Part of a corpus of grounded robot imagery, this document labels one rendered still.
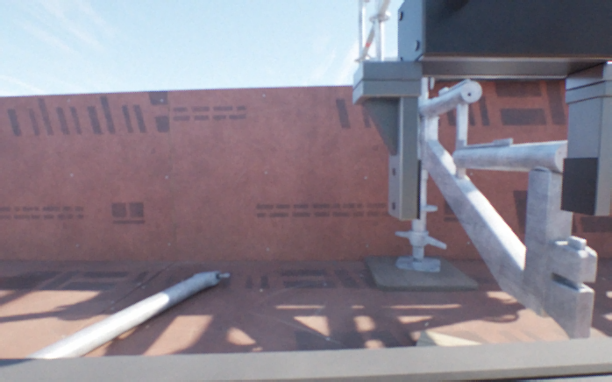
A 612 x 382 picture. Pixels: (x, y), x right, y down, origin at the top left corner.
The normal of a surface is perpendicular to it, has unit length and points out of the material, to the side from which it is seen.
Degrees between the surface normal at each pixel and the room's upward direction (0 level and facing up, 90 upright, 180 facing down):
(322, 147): 90
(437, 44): 90
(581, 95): 90
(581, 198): 90
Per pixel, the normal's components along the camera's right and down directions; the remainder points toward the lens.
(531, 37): 0.04, 0.09
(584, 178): -1.00, 0.02
